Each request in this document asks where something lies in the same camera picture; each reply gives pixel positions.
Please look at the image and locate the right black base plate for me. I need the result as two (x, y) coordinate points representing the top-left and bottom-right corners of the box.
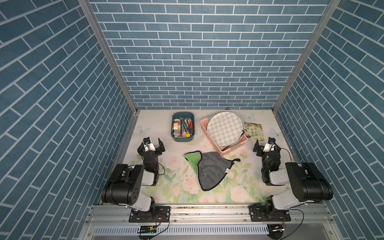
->
(249, 203), (291, 223)

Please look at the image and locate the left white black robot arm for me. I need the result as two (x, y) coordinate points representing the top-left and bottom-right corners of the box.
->
(101, 137), (165, 217)

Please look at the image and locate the right small circuit board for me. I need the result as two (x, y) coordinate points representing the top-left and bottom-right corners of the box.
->
(267, 225), (285, 240)

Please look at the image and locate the pink plastic basket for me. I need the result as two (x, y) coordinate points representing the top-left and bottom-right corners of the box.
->
(200, 118), (246, 157)

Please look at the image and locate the square flower pattern plate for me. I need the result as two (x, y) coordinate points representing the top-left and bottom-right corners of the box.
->
(222, 132), (248, 152)

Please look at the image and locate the grey green cleaning cloth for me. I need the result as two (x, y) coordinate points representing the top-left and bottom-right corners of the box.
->
(184, 151), (241, 192)

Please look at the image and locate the small circuit board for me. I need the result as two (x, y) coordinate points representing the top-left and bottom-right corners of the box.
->
(138, 226), (158, 235)
(267, 225), (285, 240)

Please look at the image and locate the teal stationery bin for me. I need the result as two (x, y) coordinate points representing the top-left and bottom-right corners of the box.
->
(171, 112), (195, 142)

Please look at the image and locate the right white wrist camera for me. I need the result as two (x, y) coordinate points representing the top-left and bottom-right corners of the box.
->
(263, 137), (276, 152)

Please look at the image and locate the round blue checkered plate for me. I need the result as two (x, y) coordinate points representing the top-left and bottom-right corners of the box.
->
(207, 112), (244, 147)

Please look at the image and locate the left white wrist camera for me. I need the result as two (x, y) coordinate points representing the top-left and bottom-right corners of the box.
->
(143, 137), (153, 144)

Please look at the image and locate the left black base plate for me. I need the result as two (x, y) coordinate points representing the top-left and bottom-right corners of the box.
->
(129, 206), (171, 223)

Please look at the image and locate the left small circuit board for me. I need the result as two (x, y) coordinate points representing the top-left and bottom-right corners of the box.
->
(138, 226), (158, 235)

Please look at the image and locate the aluminium mounting rail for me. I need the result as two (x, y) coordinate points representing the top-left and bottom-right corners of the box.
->
(86, 204), (335, 226)

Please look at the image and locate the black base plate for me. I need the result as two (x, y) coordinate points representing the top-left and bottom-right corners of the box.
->
(249, 203), (291, 223)
(129, 206), (171, 223)

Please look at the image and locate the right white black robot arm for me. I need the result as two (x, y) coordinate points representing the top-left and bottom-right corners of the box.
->
(249, 138), (333, 222)

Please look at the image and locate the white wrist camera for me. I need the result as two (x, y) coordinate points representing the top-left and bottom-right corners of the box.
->
(143, 137), (153, 144)
(263, 137), (276, 152)

